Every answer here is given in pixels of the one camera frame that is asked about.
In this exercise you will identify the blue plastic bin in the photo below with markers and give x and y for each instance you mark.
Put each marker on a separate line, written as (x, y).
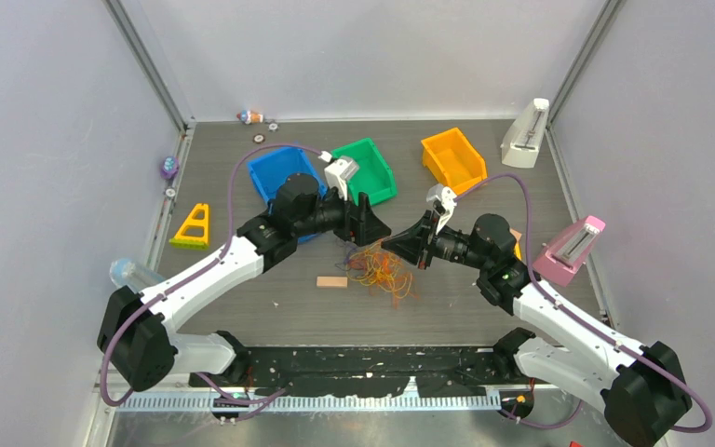
(270, 171)

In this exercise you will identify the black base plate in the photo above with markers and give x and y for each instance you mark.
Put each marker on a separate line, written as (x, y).
(370, 371)

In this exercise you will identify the green plastic bin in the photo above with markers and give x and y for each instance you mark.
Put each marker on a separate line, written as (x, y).
(374, 176)

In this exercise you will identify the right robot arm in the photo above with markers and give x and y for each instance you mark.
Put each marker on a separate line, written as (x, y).
(634, 386)

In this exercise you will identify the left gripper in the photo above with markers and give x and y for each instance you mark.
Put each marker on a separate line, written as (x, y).
(360, 224)

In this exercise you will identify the small wooden block right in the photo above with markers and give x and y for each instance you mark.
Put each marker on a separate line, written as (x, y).
(516, 234)

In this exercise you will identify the clear blue plastic container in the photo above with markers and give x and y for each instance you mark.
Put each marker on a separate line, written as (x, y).
(127, 272)

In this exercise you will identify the purple round toy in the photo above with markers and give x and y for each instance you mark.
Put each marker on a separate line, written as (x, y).
(169, 167)

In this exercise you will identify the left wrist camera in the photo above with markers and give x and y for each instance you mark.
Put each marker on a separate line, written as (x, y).
(339, 172)

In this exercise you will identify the white metronome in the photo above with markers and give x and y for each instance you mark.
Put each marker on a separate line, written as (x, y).
(521, 145)

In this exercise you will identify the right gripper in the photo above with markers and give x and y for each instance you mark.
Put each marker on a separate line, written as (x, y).
(408, 244)

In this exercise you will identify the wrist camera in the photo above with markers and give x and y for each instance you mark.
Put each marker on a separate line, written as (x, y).
(441, 198)
(339, 172)

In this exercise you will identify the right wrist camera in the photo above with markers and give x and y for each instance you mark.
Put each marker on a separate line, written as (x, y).
(441, 198)

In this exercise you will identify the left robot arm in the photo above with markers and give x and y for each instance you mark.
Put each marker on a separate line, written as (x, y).
(139, 332)

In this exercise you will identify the orange plastic bin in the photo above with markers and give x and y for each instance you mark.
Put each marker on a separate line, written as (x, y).
(453, 160)

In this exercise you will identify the small toy figurine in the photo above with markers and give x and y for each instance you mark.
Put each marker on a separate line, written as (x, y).
(249, 117)

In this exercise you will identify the yellow triangular toy left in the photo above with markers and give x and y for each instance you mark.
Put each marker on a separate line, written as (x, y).
(193, 234)

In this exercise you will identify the pink metronome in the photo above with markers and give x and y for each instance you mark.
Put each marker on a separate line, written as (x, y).
(560, 260)

